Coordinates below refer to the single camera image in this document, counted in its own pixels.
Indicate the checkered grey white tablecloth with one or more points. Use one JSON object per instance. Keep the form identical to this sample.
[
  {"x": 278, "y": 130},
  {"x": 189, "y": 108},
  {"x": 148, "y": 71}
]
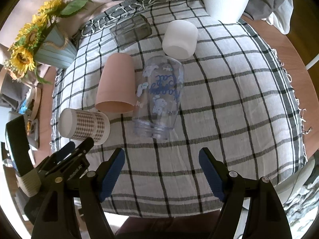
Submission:
[{"x": 237, "y": 101}]

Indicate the houndstooth patterned paper cup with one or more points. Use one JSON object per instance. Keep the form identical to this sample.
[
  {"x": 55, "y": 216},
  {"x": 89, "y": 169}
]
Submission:
[{"x": 79, "y": 125}]

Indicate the yellow sunflower bouquet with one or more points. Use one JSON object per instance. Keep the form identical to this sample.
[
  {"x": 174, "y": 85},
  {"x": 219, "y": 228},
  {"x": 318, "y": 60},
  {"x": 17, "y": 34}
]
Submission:
[{"x": 32, "y": 35}]

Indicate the dark smoky glass cup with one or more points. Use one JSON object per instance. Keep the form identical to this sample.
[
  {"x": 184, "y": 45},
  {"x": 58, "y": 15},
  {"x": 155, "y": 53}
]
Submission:
[{"x": 130, "y": 31}]

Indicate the white frosted cup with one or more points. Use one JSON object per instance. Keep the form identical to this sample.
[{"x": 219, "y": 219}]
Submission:
[{"x": 180, "y": 39}]

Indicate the pink plastic cup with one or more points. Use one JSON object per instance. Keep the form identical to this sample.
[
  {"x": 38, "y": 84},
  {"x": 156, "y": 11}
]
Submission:
[{"x": 116, "y": 89}]

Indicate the blue ribbed flower vase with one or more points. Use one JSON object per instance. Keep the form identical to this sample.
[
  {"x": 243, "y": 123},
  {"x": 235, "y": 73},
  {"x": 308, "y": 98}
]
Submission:
[{"x": 56, "y": 50}]

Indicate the clear printed plastic bottle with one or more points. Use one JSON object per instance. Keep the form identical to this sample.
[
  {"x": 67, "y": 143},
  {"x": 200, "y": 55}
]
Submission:
[{"x": 158, "y": 97}]

